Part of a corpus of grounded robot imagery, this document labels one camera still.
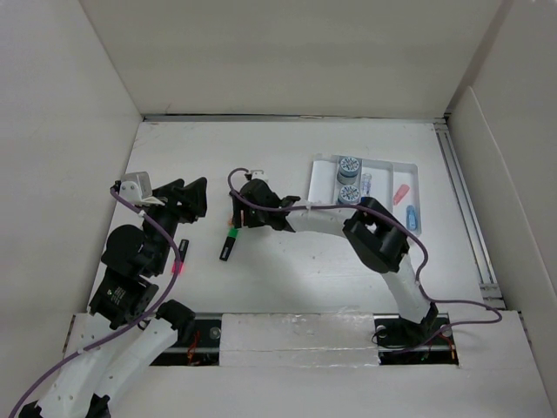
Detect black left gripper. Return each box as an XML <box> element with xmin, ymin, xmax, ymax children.
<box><xmin>145</xmin><ymin>176</ymin><xmax>207</xmax><ymax>273</ymax></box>

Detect black highlighter with barcode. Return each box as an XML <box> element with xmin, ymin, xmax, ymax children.
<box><xmin>219</xmin><ymin>227</ymin><xmax>238</xmax><ymax>261</ymax></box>

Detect small blue cleaning gel jar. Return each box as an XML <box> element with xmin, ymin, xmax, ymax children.
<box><xmin>337</xmin><ymin>185</ymin><xmax>361</xmax><ymax>205</ymax></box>

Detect large blue cleaning gel jar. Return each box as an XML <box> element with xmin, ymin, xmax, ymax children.
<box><xmin>337</xmin><ymin>156</ymin><xmax>361</xmax><ymax>185</ymax></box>

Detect blue spray pen bottle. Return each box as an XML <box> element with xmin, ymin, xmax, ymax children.
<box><xmin>360</xmin><ymin>173</ymin><xmax>372</xmax><ymax>198</ymax></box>

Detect pink eraser capsule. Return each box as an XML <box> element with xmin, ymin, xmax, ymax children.
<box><xmin>393</xmin><ymin>184</ymin><xmax>411</xmax><ymax>206</ymax></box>

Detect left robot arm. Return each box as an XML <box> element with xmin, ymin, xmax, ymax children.
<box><xmin>10</xmin><ymin>172</ymin><xmax>207</xmax><ymax>417</ymax></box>

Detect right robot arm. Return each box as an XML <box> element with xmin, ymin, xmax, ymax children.
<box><xmin>230</xmin><ymin>175</ymin><xmax>438</xmax><ymax>347</ymax></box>

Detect black highlighter pink cap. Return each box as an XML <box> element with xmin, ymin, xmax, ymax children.
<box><xmin>172</xmin><ymin>239</ymin><xmax>190</xmax><ymax>275</ymax></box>

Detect white plastic organizer tray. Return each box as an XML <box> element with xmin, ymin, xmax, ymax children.
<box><xmin>308</xmin><ymin>155</ymin><xmax>421</xmax><ymax>236</ymax></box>

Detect white foam block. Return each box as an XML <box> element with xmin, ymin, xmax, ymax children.
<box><xmin>219</xmin><ymin>313</ymin><xmax>379</xmax><ymax>368</ymax></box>

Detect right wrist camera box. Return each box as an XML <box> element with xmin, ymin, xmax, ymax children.
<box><xmin>249</xmin><ymin>169</ymin><xmax>268</xmax><ymax>181</ymax></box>

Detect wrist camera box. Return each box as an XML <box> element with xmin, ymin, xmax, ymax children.
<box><xmin>249</xmin><ymin>169</ymin><xmax>268</xmax><ymax>181</ymax></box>
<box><xmin>119</xmin><ymin>172</ymin><xmax>152</xmax><ymax>204</ymax></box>

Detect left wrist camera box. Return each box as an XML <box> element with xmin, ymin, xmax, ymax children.
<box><xmin>119</xmin><ymin>172</ymin><xmax>152</xmax><ymax>204</ymax></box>

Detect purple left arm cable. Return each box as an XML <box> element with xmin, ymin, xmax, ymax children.
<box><xmin>7</xmin><ymin>185</ymin><xmax>186</xmax><ymax>418</ymax></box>

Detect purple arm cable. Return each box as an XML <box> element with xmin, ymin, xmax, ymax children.
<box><xmin>228</xmin><ymin>168</ymin><xmax>504</xmax><ymax>354</ymax></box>
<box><xmin>7</xmin><ymin>185</ymin><xmax>186</xmax><ymax>418</ymax></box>

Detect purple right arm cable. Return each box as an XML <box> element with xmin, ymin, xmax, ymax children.
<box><xmin>228</xmin><ymin>168</ymin><xmax>504</xmax><ymax>354</ymax></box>

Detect aluminium rail at back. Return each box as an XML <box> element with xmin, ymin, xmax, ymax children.
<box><xmin>143</xmin><ymin>114</ymin><xmax>446</xmax><ymax>124</ymax></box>

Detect aluminium rail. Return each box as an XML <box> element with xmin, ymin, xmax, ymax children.
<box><xmin>143</xmin><ymin>114</ymin><xmax>446</xmax><ymax>124</ymax></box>
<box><xmin>433</xmin><ymin>119</ymin><xmax>507</xmax><ymax>310</ymax></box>

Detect aluminium rail right side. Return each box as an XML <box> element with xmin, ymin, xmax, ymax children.
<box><xmin>433</xmin><ymin>119</ymin><xmax>507</xmax><ymax>310</ymax></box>

